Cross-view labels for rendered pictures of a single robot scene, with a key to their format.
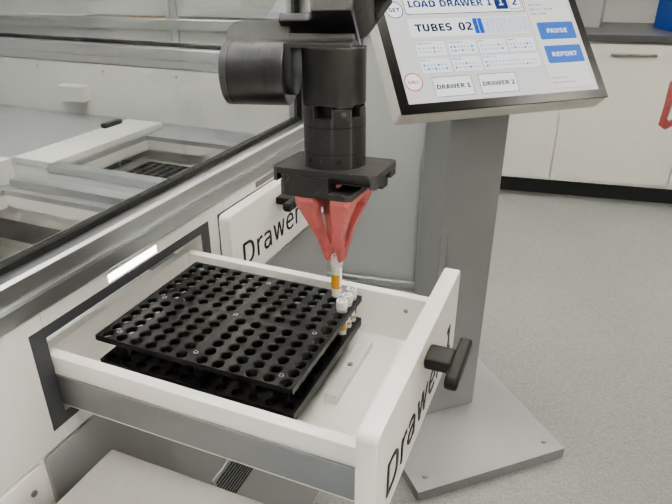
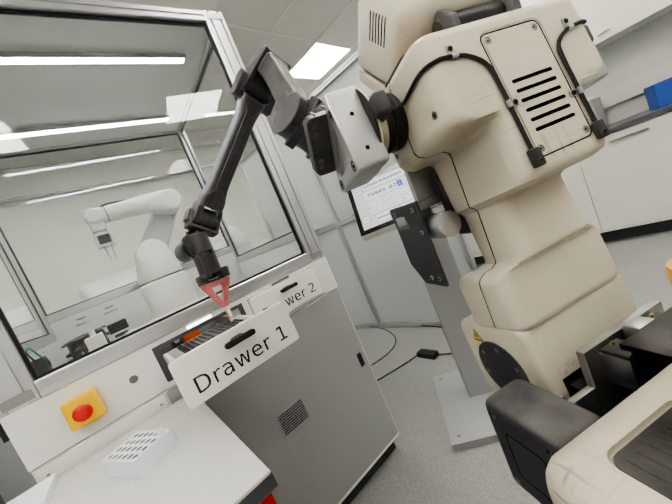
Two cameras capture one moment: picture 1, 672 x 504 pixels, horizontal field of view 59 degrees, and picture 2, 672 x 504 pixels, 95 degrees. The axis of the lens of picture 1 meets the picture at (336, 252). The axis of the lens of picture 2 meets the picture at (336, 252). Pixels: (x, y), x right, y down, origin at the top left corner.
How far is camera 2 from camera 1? 73 cm
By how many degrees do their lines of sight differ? 36
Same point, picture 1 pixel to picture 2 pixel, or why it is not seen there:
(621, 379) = not seen: hidden behind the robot
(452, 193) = not seen: hidden behind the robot
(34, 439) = (159, 384)
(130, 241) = (195, 314)
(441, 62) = (380, 206)
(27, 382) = (153, 364)
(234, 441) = not seen: hidden behind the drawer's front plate
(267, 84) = (182, 254)
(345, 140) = (200, 264)
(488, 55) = (405, 193)
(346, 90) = (194, 248)
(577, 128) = (608, 194)
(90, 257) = (175, 321)
